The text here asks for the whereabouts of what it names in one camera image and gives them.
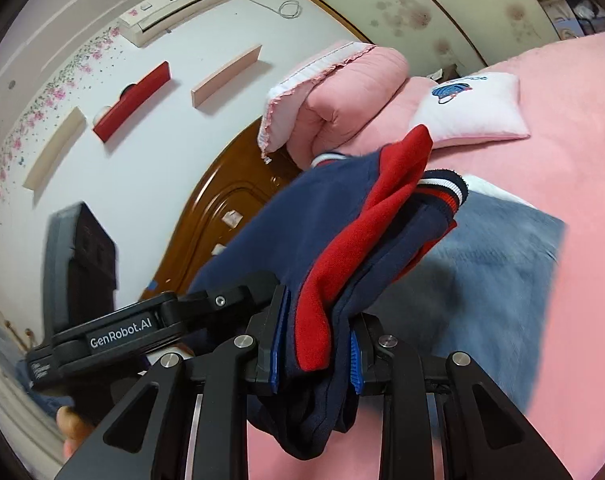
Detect beige wall shelf lower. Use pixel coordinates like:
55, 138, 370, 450
22, 106, 86, 192

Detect pink fleece bed sheet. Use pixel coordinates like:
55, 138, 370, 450
431, 32, 605, 479

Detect brown wooden headboard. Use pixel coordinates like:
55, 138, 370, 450
141, 119, 300, 300

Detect beige wall shelf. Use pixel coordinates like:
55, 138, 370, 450
191, 44, 262, 108
22, 106, 86, 192

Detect folded pink quilt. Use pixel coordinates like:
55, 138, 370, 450
257, 41, 435, 169

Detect white embroidered pillow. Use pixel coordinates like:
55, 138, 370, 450
407, 72, 530, 148

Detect white wall air conditioner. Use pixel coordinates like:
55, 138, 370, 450
117, 0, 226, 48

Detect red wall shelf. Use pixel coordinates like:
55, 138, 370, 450
93, 61, 171, 143

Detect navy and red sweatshirt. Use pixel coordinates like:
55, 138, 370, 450
190, 126, 468, 460

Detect floral wardrobe doors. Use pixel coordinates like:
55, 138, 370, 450
312, 0, 560, 75

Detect folded light blue garment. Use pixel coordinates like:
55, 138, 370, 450
368, 192, 565, 411

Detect folded white beige garment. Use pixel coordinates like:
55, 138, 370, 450
463, 174, 537, 210

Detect person's left hand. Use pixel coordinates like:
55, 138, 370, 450
56, 406, 95, 460

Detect beige wall shelf upper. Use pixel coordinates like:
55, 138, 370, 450
191, 44, 262, 108

